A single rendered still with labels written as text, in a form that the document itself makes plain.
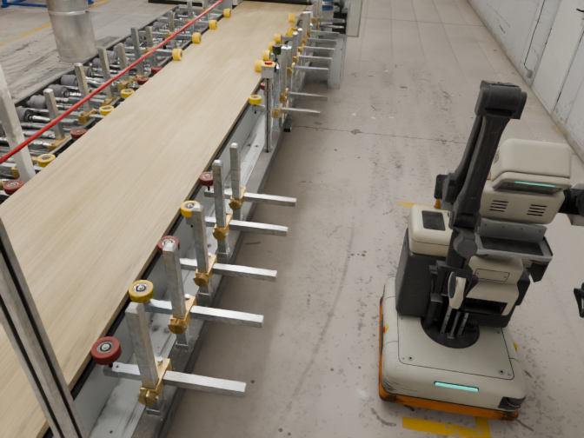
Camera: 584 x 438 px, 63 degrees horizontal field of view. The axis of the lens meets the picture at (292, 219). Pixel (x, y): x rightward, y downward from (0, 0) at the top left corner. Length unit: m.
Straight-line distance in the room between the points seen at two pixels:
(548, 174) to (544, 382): 1.44
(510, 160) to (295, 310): 1.60
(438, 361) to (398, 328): 0.24
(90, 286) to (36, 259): 0.27
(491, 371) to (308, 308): 1.04
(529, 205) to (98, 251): 1.52
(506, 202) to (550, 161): 0.20
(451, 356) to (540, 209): 0.89
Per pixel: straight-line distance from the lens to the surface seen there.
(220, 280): 1.96
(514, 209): 1.78
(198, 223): 1.66
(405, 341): 2.37
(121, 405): 1.75
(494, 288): 1.97
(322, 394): 2.46
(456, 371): 2.33
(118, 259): 1.82
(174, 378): 1.52
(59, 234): 2.01
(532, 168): 1.65
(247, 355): 2.59
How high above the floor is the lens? 2.03
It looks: 36 degrees down
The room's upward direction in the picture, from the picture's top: 3 degrees clockwise
